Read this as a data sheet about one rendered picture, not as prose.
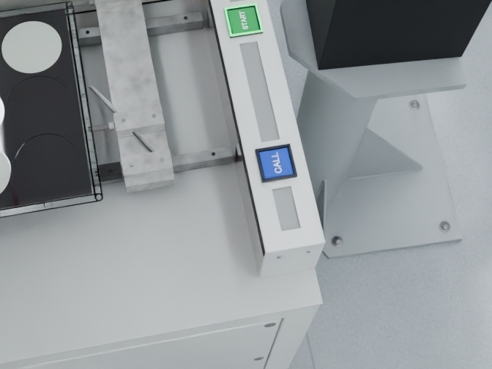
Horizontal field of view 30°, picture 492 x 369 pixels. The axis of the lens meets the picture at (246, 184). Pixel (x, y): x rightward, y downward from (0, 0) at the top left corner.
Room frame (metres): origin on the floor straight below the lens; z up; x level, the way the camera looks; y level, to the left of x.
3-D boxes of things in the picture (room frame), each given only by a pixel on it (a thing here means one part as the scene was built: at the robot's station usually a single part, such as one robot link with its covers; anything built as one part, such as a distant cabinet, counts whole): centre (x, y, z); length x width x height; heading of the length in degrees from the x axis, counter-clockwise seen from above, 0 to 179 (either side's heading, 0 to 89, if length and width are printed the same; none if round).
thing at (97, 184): (0.67, 0.29, 0.90); 0.38 x 0.01 x 0.01; 19
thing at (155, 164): (0.56, 0.16, 0.89); 0.08 x 0.03 x 0.03; 109
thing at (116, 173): (0.54, 0.22, 0.90); 0.04 x 0.02 x 0.03; 109
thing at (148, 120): (0.64, 0.19, 0.89); 0.08 x 0.03 x 0.03; 109
